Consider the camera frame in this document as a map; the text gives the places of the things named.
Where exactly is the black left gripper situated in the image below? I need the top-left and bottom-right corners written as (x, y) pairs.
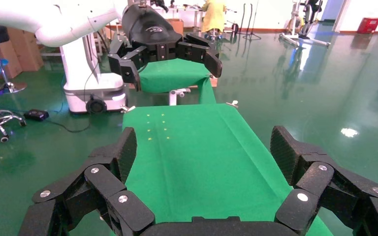
top-left (107, 3), bottom-right (223, 92)

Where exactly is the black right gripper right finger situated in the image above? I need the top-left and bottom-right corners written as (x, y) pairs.
top-left (270, 125), bottom-right (378, 236)

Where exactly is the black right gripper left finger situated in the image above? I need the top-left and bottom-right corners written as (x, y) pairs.
top-left (19, 127), bottom-right (156, 236)

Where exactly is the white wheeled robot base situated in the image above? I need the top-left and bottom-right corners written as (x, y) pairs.
top-left (60, 34), bottom-right (127, 115)

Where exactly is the brown cardboard storage box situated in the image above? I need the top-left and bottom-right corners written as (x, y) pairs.
top-left (166, 18), bottom-right (185, 35)
top-left (6, 28), bottom-right (45, 72)
top-left (0, 40), bottom-right (23, 80)

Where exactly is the red box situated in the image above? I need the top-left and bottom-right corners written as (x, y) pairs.
top-left (357, 18), bottom-right (378, 34)

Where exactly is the green table cloth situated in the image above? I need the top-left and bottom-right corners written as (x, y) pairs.
top-left (138, 59), bottom-right (218, 105)
top-left (109, 103), bottom-right (335, 236)

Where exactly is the white table leg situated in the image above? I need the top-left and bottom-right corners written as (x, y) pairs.
top-left (168, 88), bottom-right (191, 107)

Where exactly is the person in yellow coat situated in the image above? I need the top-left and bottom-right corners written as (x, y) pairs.
top-left (201, 0), bottom-right (227, 33)

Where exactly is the black power adapter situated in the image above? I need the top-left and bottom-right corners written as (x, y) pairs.
top-left (23, 109), bottom-right (50, 122)

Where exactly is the black tripod stand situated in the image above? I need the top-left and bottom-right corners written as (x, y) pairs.
top-left (243, 3), bottom-right (262, 41)

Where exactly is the white metal equipment stand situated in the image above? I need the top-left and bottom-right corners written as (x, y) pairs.
top-left (279, 0), bottom-right (331, 48)

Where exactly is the thin black floor cable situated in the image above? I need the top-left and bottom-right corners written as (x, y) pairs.
top-left (45, 61), bottom-right (100, 134)

